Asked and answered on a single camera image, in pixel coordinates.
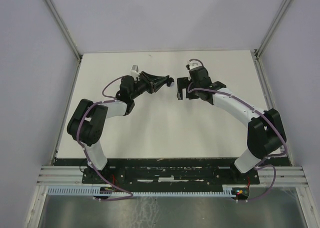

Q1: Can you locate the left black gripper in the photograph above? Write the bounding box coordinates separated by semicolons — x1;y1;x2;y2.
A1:
130;71;168;100

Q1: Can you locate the black earbud charging case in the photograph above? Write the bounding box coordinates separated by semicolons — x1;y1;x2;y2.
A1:
166;77;175;87

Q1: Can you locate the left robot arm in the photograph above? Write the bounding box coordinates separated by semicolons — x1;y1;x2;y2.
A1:
67;71;174;183

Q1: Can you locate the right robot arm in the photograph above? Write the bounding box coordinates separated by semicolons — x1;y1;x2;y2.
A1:
177;60;287;183

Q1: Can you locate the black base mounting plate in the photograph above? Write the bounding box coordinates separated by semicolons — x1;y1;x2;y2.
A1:
82;166;260;189

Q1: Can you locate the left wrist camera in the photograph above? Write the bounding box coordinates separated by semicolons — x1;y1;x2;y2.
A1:
130;65;139;79

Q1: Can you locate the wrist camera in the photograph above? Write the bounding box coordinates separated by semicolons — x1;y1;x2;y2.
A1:
186;58;204;72
130;65;139;79

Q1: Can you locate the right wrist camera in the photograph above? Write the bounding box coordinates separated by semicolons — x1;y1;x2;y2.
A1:
186;58;204;72

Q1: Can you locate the right aluminium frame post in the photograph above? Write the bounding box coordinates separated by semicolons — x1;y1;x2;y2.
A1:
253;0;301;60

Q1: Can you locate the aluminium frame post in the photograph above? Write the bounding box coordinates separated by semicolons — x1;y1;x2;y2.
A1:
253;0;301;60
37;0;83;61

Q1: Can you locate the white slotted cable duct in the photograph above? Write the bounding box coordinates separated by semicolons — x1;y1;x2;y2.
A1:
46;185;238;196

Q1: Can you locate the aluminium frame rail front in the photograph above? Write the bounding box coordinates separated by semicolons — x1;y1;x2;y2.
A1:
36;165;309;186

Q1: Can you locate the left aluminium frame post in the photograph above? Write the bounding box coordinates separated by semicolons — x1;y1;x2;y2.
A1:
37;0;83;61

